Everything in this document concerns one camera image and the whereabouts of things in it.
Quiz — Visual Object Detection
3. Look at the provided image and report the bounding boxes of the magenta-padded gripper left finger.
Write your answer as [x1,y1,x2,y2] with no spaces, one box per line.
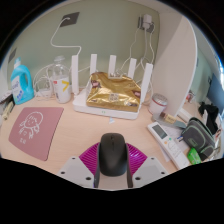
[57,142,101,189]

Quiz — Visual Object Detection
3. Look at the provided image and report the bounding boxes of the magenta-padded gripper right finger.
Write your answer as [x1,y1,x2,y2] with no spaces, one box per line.
[125,142,169,189]

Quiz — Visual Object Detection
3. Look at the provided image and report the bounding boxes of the black computer mouse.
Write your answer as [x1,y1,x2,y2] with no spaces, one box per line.
[97,132,130,177]

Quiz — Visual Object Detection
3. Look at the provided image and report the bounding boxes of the pink mouse pad with drawing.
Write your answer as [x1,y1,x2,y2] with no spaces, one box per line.
[8,106,65,162]

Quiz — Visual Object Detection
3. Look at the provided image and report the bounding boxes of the white remote control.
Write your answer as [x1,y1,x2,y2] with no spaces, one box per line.
[146,121,191,170]

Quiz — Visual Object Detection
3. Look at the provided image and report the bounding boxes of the small tan bar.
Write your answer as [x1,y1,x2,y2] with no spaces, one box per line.
[159,111,178,125]

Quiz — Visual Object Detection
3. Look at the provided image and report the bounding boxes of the grey pouch with green trim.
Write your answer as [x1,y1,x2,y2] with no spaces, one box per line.
[180,117,217,161]

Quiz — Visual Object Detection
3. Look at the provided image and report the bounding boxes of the white router with antennas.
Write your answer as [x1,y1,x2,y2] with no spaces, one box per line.
[70,53,154,120]

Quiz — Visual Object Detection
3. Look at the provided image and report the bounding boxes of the white jar with pink lid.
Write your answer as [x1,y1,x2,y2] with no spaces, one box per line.
[148,93,169,116]

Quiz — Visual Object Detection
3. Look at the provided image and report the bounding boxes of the black bundled item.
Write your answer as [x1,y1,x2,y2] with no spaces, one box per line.
[198,101,220,134]

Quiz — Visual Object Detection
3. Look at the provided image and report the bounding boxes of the gold foil bag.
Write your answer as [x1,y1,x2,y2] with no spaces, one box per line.
[85,71,142,113]

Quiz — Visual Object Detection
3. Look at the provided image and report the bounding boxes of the red and white packet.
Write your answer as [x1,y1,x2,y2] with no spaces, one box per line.
[187,89,198,103]

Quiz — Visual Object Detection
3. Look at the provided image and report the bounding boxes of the clear plastic bottle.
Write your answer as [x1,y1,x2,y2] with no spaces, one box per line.
[52,55,72,104]

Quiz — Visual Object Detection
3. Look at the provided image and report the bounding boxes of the blue detergent bottle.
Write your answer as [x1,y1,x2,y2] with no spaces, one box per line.
[9,57,35,106]

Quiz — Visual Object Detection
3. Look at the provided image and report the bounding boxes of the white side panel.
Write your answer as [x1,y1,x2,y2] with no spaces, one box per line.
[151,14,198,118]

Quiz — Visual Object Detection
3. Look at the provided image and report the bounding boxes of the white coiled cable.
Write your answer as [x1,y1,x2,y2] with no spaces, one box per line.
[33,63,56,100]

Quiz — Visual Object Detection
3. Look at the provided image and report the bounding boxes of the white charger cable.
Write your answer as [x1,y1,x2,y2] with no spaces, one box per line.
[116,28,158,101]

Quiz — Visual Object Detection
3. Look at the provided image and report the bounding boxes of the grey wall plate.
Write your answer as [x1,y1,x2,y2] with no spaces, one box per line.
[8,47,18,63]

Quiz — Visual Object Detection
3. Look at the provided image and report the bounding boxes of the white cable from socket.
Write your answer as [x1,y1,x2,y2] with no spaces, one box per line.
[49,18,83,58]

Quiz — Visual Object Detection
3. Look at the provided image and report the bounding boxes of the white wall charger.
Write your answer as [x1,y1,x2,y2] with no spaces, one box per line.
[138,13,156,34]

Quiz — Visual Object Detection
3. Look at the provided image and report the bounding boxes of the dark wall socket plate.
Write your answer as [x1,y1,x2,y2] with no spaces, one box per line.
[59,11,81,28]

